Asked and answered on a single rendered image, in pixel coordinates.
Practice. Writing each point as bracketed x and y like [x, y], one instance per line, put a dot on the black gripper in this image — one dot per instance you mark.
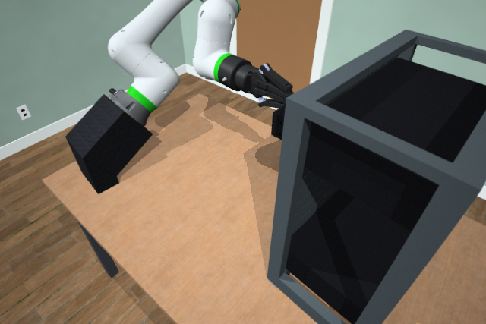
[264, 82]

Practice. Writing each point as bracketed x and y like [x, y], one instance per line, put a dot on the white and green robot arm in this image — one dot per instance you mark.
[154, 78]

